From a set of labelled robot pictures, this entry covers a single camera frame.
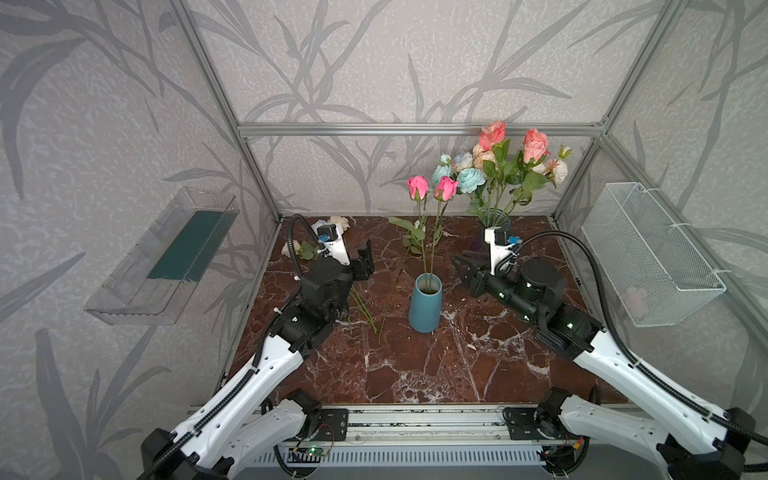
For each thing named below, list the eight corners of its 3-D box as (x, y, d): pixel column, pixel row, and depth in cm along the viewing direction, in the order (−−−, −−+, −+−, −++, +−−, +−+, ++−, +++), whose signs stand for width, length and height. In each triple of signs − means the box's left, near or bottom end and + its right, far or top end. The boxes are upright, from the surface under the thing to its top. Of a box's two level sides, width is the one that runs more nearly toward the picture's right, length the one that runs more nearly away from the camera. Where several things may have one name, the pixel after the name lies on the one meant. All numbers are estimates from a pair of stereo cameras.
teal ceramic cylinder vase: (409, 333, 91) (411, 299, 75) (409, 309, 97) (410, 272, 80) (436, 333, 91) (443, 299, 75) (434, 309, 97) (441, 272, 80)
